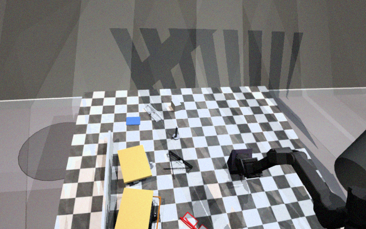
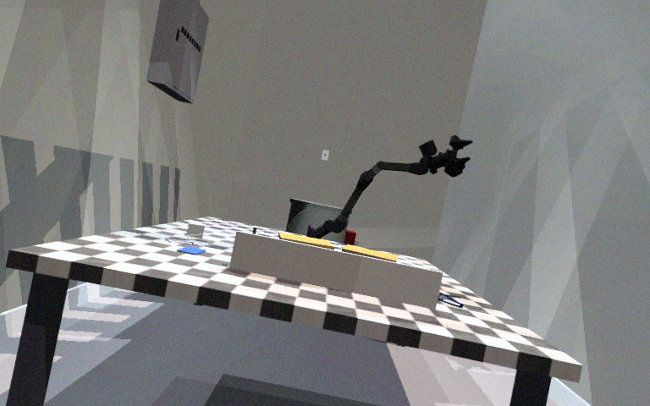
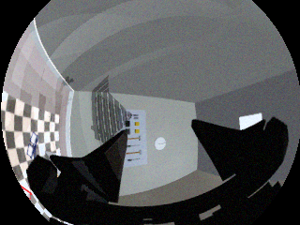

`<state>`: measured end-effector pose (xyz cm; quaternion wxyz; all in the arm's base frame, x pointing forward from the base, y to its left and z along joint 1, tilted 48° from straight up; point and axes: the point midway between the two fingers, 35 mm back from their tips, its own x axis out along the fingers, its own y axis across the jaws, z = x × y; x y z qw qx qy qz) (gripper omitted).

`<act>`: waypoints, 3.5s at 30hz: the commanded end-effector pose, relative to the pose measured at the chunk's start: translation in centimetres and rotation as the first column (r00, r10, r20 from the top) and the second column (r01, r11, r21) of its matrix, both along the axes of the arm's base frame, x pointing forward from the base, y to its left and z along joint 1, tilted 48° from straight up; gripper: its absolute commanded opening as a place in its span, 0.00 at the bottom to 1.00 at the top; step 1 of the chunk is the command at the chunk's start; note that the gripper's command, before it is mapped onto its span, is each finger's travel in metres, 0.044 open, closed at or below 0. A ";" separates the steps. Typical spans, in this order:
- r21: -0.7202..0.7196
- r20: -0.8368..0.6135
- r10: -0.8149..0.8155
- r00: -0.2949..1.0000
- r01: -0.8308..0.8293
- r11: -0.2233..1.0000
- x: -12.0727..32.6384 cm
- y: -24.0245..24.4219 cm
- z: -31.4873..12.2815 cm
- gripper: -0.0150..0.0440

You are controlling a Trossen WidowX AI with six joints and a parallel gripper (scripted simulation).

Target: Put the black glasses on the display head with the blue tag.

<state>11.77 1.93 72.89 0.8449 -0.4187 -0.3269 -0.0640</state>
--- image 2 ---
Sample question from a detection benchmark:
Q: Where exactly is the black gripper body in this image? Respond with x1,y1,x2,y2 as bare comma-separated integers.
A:
436,135,461,178

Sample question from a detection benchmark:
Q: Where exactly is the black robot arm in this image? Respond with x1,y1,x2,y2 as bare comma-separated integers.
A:
312,140,440,239

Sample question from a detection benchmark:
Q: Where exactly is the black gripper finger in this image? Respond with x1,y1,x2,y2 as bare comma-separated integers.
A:
454,138,473,150
450,157,470,173

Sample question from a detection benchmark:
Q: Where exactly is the blue flat rectangular block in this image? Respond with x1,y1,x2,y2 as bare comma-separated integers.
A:
177,246,206,255

